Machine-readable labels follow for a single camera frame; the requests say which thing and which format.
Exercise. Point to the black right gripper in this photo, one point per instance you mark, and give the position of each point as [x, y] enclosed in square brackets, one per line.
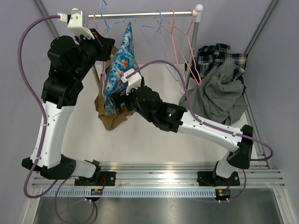
[118, 99]

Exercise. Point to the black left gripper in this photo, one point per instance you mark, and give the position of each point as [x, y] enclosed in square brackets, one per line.
[103, 45]

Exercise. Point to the blue floral skirt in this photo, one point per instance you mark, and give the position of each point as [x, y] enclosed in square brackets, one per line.
[123, 60]

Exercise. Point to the grey skirt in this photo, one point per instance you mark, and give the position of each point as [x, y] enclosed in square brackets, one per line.
[218, 98]

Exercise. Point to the navy white plaid skirt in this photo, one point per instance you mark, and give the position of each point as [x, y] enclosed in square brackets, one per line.
[208, 57]

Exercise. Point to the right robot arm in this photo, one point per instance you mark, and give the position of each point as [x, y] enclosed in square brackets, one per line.
[174, 118]

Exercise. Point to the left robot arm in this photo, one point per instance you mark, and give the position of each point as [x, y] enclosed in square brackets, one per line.
[70, 61]

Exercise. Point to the tan brown skirt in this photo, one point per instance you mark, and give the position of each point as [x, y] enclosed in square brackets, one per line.
[112, 120]

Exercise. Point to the metal clothes rack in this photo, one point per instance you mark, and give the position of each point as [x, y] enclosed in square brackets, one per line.
[111, 18]

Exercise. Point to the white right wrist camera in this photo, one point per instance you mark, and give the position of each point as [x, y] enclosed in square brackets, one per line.
[134, 81]

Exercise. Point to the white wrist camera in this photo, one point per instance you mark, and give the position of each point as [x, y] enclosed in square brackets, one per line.
[77, 23]
[134, 81]

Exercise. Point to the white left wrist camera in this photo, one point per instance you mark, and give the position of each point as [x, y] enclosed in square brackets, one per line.
[77, 23]

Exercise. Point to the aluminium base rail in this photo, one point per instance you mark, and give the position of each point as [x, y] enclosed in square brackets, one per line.
[184, 175]

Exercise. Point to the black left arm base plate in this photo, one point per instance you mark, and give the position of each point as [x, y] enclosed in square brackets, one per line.
[100, 178]

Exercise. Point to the white slotted cable duct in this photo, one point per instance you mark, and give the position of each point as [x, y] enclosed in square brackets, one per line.
[132, 193]

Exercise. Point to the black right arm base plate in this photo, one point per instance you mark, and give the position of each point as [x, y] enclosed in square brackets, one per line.
[210, 179]

